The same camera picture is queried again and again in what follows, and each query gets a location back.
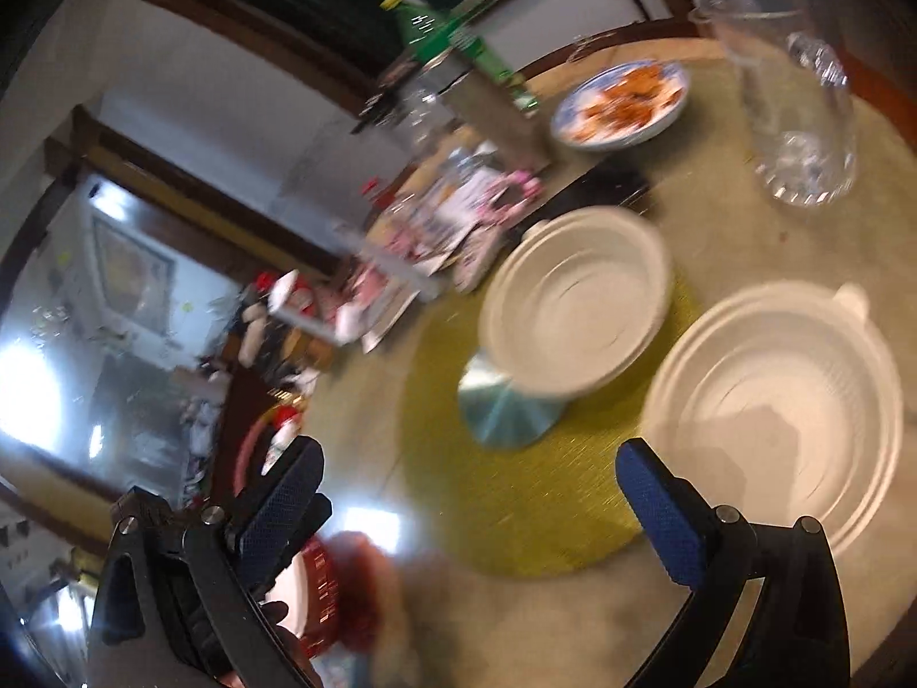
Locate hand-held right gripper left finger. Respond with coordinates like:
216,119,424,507
86,436,325,688

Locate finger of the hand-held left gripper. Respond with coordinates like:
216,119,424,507
276,496,335,569

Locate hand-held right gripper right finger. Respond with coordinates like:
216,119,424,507
616,439,853,688

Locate red glass plate with sticker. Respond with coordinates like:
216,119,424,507
301,530,402,660

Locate cream ribbed plastic bowl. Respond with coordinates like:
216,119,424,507
643,282,905,560
479,206,675,397

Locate pink and yellow hula hoop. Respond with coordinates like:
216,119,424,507
233,401,288,503

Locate white yogurt drink bottle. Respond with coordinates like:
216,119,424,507
261,405,305,474

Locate gold glitter turntable mat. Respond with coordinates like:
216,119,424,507
397,279,707,578

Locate metal turntable disc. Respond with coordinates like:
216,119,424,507
458,351,567,451

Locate white liquor bottle red cap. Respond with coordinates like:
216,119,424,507
265,268,338,341

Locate black phone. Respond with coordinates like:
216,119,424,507
551,158,653,220

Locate blue white plate with food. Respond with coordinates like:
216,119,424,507
550,61,692,153

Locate steel thermos flask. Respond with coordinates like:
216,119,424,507
422,50,549,159

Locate clear glass pitcher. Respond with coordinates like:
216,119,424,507
688,0,859,208

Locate wooden chair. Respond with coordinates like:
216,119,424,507
516,0,718,80

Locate green plastic bottle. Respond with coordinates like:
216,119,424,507
379,0,540,116

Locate framed wall painting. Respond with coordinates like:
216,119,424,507
89,215,177,334

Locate pink bead keychain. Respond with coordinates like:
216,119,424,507
473,170,546,220

